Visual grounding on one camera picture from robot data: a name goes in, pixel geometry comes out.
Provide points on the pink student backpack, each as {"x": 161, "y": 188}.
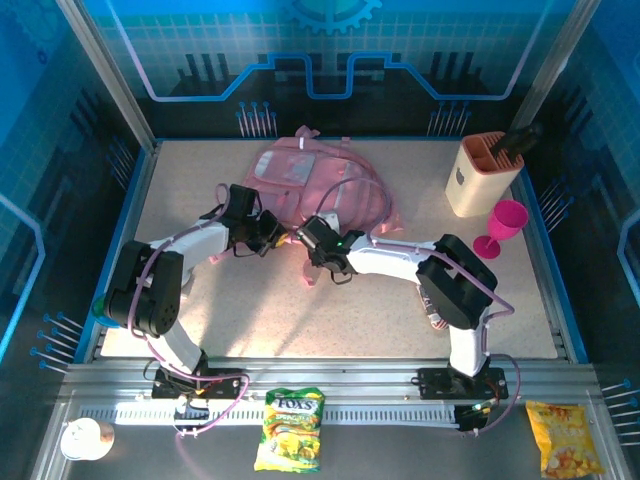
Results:
{"x": 300, "y": 175}

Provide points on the flag pattern can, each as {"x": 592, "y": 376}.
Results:
{"x": 432, "y": 312}

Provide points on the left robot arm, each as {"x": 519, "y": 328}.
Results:
{"x": 145, "y": 290}

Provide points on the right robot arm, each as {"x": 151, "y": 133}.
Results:
{"x": 450, "y": 285}

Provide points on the green yellow candy bag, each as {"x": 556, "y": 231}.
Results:
{"x": 290, "y": 435}

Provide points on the yellow snack bag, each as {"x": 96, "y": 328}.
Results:
{"x": 565, "y": 440}

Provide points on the slotted metal strip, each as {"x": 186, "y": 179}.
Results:
{"x": 350, "y": 415}

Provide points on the cream holder with orange rim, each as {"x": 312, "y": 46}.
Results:
{"x": 480, "y": 185}

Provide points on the magenta plastic goblet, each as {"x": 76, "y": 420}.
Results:
{"x": 507, "y": 217}

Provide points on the black controller box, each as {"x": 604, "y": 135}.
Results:
{"x": 472, "y": 417}
{"x": 192, "y": 411}

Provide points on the white paper cup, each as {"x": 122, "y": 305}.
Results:
{"x": 82, "y": 440}

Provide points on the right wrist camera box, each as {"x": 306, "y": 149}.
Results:
{"x": 330, "y": 221}

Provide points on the aluminium mounting rail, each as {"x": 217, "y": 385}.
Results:
{"x": 325, "y": 372}

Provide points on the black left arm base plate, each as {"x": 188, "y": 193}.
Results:
{"x": 225, "y": 387}

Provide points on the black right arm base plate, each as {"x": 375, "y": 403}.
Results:
{"x": 435, "y": 385}

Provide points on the aluminium frame post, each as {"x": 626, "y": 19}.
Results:
{"x": 555, "y": 65}
{"x": 107, "y": 75}

